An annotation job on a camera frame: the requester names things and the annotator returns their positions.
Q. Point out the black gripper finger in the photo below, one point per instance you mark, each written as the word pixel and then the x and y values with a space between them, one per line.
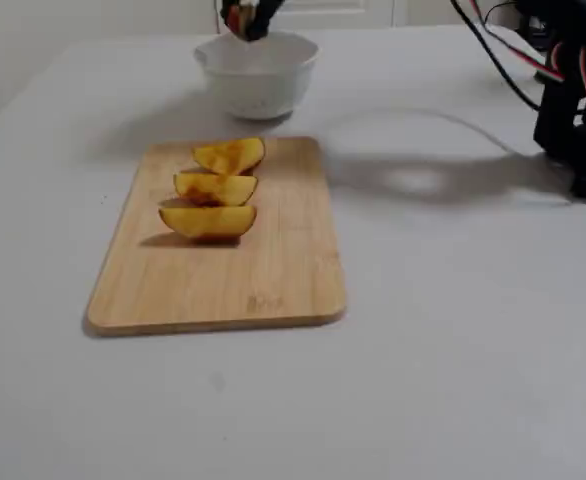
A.
pixel 265 17
pixel 225 12

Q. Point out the apple slice widest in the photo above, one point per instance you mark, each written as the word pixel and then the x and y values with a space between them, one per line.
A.
pixel 240 20

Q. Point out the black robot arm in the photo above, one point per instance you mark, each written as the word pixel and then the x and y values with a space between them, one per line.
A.
pixel 558 125

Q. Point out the white bowl with butterfly print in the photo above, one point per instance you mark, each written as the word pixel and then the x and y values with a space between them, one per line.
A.
pixel 258 85

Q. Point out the apple slice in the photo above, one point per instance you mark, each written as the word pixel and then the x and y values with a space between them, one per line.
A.
pixel 223 155
pixel 233 189
pixel 208 221

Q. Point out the wooden cutting board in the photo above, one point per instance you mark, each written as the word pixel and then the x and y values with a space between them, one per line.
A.
pixel 223 280

